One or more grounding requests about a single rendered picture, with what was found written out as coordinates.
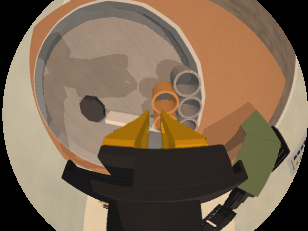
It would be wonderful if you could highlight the bronze bushing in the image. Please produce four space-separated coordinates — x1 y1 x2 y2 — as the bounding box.
154 110 177 132
152 81 179 114

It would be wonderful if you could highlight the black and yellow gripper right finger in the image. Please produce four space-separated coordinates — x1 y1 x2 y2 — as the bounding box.
161 110 209 149

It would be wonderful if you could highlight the grey metal bushing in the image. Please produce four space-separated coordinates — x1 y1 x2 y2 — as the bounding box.
177 93 202 119
175 109 198 131
170 65 201 97

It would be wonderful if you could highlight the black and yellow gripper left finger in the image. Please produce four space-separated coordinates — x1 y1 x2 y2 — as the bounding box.
101 110 149 149

